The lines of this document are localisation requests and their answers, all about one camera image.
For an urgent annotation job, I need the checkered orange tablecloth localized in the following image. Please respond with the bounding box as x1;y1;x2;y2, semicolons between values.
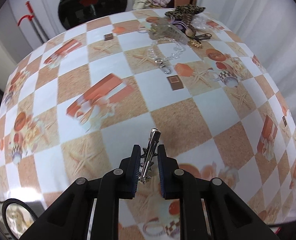
0;9;296;239

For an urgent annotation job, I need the red handled mop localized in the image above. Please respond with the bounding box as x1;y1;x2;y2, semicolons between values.
17;1;49;43

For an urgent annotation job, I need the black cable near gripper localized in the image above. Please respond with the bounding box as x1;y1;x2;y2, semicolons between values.
1;198;39;240

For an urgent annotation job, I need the white washing machine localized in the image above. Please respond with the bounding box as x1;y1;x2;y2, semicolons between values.
42;0;133;34

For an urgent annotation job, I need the clear bead bracelet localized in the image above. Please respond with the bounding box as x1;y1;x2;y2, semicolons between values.
147;36;186;68

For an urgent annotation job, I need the clear plastic hair claw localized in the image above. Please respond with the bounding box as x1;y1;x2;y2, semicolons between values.
148;23;189;45

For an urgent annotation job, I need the silver metal hair clip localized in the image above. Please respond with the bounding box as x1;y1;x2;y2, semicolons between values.
139;128;161;184

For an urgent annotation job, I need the leopard print bow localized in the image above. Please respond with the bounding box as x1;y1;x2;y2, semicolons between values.
165;4;206;30

